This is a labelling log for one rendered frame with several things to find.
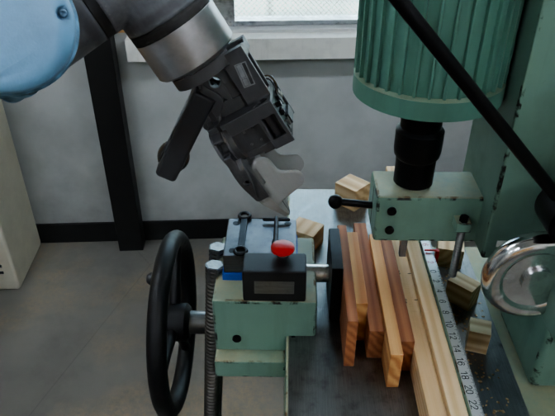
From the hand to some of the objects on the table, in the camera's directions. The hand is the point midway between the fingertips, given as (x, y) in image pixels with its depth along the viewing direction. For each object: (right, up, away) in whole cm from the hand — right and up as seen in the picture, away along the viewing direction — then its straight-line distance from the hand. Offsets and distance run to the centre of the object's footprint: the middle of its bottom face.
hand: (277, 208), depth 73 cm
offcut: (+13, +1, +34) cm, 36 cm away
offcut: (+4, -6, +24) cm, 25 cm away
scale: (+22, -9, +9) cm, 25 cm away
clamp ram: (+5, -13, +12) cm, 18 cm away
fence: (+22, -13, +12) cm, 28 cm away
